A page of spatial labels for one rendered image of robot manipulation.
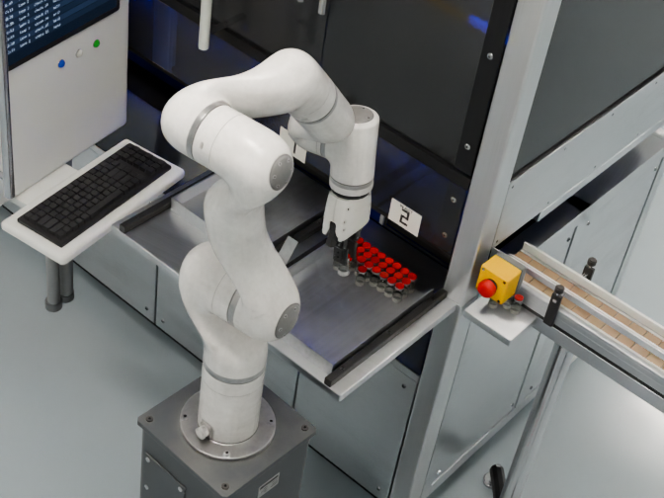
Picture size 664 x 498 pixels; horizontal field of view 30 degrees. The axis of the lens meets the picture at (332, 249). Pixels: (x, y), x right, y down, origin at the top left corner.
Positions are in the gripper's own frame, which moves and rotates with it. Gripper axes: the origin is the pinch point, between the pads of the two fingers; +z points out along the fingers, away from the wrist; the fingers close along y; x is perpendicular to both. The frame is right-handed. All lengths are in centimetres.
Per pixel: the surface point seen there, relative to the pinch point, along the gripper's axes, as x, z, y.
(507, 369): 9, 74, -68
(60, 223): -73, 24, 10
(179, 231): -48, 21, -3
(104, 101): -91, 12, -22
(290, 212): -34.8, 22.0, -27.1
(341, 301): -7.9, 25.0, -11.9
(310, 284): -16.2, 24.2, -11.4
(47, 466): -81, 107, 16
